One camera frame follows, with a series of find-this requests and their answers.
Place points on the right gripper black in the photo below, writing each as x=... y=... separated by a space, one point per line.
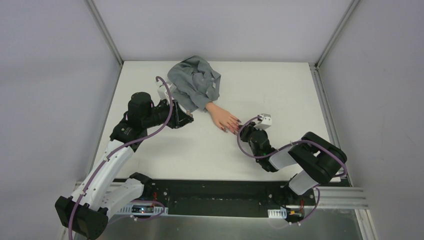
x=247 y=131

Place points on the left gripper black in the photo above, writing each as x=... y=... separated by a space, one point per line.
x=177 y=114

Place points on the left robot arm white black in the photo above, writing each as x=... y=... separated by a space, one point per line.
x=88 y=210

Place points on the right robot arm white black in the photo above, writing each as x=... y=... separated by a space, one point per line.
x=320 y=161

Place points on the mannequin hand with painted nails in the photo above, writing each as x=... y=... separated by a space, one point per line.
x=223 y=119

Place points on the grey shirt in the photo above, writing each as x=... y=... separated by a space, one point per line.
x=196 y=82

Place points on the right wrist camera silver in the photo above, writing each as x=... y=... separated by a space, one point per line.
x=264 y=121

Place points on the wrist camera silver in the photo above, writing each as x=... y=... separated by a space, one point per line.
x=264 y=121
x=162 y=90

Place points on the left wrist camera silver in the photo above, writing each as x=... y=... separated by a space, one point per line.
x=162 y=90

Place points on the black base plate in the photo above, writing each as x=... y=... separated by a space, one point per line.
x=217 y=198

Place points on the left aluminium frame post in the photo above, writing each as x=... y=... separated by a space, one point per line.
x=98 y=19

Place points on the aluminium frame post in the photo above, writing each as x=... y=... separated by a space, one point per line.
x=98 y=19
x=353 y=4

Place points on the right aluminium frame post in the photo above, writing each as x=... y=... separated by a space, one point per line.
x=353 y=4

